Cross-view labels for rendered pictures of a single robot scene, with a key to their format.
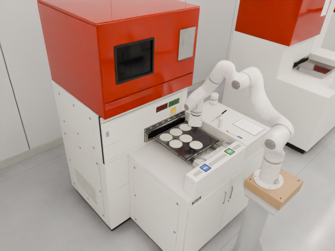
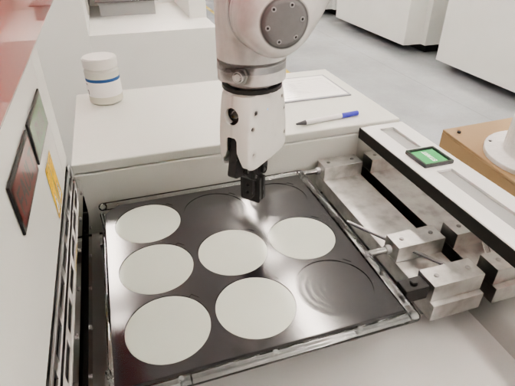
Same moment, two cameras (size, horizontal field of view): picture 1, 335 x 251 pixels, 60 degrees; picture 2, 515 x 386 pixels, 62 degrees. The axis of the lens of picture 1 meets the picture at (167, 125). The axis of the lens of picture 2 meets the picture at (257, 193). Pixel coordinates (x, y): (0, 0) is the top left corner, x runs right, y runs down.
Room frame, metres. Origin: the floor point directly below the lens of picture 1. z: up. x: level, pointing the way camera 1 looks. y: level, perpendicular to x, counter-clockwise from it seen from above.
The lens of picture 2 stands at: (1.55, 0.26, 1.31)
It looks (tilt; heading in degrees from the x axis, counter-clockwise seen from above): 33 degrees down; 297
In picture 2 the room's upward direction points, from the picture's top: straight up
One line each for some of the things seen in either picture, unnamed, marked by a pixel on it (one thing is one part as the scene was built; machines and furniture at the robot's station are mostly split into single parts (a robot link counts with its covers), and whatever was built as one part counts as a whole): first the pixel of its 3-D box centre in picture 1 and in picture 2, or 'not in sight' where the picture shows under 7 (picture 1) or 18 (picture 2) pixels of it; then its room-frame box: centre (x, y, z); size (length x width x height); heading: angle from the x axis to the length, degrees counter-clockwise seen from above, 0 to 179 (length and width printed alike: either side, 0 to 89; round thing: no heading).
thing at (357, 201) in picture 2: (213, 157); (382, 228); (1.63, -0.35, 0.87); 0.36 x 0.08 x 0.03; 135
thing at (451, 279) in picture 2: (199, 164); (450, 279); (1.51, -0.23, 0.89); 0.08 x 0.03 x 0.03; 45
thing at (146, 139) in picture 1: (165, 127); (79, 294); (1.94, 0.01, 0.89); 0.44 x 0.02 x 0.10; 135
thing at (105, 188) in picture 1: (124, 160); not in sight; (2.07, 0.39, 0.41); 0.82 x 0.71 x 0.82; 135
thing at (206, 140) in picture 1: (185, 138); (232, 253); (1.80, -0.15, 0.90); 0.34 x 0.34 x 0.01; 45
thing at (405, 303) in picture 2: (203, 150); (345, 229); (1.67, -0.27, 0.90); 0.38 x 0.01 x 0.01; 135
